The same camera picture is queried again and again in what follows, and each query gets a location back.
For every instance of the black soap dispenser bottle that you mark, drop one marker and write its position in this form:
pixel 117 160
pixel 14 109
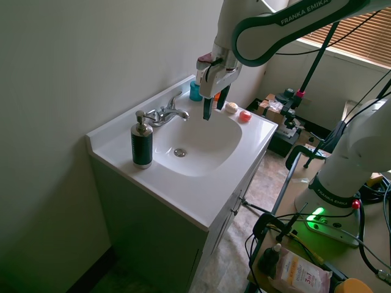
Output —
pixel 141 143

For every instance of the pink round soap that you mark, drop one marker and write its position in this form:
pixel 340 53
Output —
pixel 245 116

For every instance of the orange small object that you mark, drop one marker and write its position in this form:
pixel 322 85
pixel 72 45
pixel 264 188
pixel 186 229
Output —
pixel 217 96

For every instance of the black camera stand pole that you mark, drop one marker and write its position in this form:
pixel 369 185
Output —
pixel 316 58

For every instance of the cardboard box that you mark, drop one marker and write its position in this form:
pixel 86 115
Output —
pixel 272 108

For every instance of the pink wet wipes pack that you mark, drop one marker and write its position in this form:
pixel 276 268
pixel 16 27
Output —
pixel 297 270

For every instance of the chrome faucet spout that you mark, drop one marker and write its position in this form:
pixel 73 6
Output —
pixel 177 113

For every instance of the yellow round object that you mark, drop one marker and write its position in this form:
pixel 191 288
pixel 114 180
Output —
pixel 354 286

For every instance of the chrome sink drain stopper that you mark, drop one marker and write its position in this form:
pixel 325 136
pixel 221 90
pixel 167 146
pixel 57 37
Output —
pixel 180 152

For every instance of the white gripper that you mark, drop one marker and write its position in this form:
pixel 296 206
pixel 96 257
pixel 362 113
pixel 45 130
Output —
pixel 217 80

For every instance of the red emergency stop button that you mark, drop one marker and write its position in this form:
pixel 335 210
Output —
pixel 355 204

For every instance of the cream round soap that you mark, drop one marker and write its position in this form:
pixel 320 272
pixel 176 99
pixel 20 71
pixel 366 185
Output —
pixel 231 107

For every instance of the black equipment case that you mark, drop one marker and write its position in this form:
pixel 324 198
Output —
pixel 284 138

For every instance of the white Franka Panda arm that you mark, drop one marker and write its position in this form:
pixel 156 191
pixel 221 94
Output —
pixel 305 21

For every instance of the white sink vanity top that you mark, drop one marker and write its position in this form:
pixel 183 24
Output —
pixel 183 152

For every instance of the wooden window blinds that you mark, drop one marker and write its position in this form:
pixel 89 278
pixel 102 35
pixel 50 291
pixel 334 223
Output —
pixel 351 33

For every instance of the black table clamp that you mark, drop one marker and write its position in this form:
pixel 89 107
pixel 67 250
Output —
pixel 301 155
pixel 268 227

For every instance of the white vanity cabinet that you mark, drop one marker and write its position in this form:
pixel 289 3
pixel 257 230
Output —
pixel 171 244

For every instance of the blue round container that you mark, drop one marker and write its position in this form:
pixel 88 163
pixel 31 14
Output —
pixel 194 91

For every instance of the dark dropper bottle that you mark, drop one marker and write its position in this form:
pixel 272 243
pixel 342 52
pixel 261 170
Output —
pixel 270 259

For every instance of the black camera on mount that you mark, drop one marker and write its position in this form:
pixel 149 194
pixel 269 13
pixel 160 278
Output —
pixel 288 105

